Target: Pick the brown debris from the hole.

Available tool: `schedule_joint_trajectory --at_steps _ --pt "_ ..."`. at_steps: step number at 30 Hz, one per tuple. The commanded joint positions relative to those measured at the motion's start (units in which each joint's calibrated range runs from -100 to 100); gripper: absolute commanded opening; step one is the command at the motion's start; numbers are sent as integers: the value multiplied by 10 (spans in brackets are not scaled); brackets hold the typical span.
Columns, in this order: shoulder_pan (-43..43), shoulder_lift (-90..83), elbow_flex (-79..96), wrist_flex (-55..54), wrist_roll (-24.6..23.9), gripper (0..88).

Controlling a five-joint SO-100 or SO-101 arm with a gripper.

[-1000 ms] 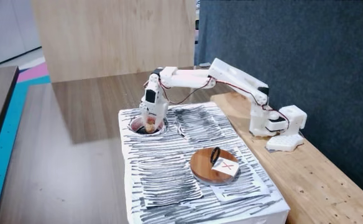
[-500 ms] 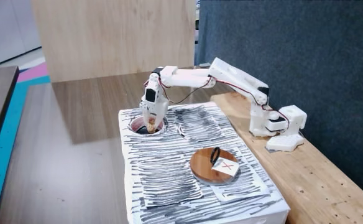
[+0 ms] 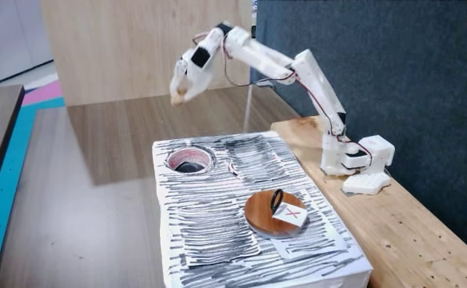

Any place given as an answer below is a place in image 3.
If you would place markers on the brown debris lump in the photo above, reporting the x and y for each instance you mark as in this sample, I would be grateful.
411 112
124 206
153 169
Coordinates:
178 97

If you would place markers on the grey partition foot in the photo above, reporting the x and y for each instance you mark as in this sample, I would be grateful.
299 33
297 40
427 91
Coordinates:
264 84

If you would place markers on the light wood panel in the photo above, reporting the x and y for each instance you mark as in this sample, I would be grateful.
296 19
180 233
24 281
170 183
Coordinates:
117 48

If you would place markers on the small scribbled paper sheet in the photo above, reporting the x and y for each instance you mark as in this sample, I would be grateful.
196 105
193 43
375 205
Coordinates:
257 160

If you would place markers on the white box with black scribbles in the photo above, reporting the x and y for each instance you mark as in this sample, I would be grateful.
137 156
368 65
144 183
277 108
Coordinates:
217 188

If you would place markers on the pink floor mat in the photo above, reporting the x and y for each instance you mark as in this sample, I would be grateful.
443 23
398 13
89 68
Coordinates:
43 93

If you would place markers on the round wooden lid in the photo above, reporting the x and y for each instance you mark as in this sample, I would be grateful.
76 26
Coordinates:
259 216

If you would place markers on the large scribbled paper sheet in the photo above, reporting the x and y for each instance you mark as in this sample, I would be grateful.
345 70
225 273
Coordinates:
217 236

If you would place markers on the white tag with red cross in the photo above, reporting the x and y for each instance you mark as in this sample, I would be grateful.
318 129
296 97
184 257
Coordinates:
291 214

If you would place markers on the scribbled paper sheet under lid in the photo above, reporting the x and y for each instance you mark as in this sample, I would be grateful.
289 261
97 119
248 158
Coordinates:
317 240

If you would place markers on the dark fabric partition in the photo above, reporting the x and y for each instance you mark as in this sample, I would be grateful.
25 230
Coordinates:
397 60

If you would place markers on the teal floor mat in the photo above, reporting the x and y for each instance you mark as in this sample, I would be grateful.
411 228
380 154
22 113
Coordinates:
5 180

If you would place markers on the light wooden beam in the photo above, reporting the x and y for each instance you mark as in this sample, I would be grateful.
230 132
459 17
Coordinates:
409 236

